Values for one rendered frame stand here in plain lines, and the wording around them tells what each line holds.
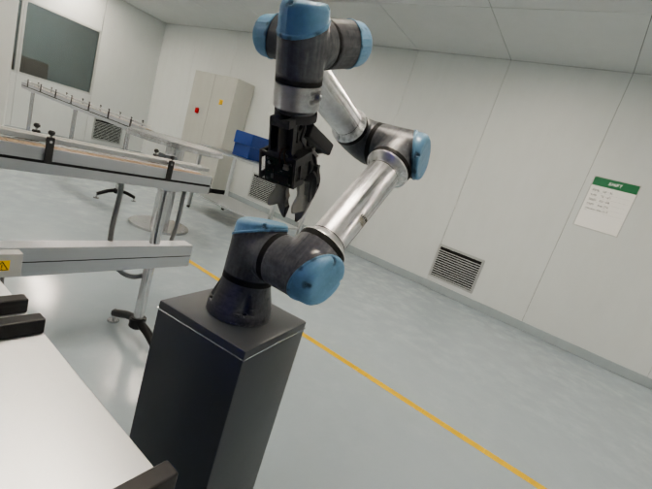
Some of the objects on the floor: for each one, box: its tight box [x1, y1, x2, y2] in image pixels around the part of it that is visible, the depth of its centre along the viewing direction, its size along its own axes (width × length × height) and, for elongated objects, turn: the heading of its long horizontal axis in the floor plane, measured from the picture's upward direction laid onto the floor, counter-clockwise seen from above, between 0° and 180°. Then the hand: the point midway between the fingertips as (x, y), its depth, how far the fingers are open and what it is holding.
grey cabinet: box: [181, 70, 255, 195], centre depth 715 cm, size 43×120×205 cm, turn 1°
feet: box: [107, 309, 152, 345], centre depth 199 cm, size 8×50×14 cm, turn 1°
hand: (292, 211), depth 75 cm, fingers closed
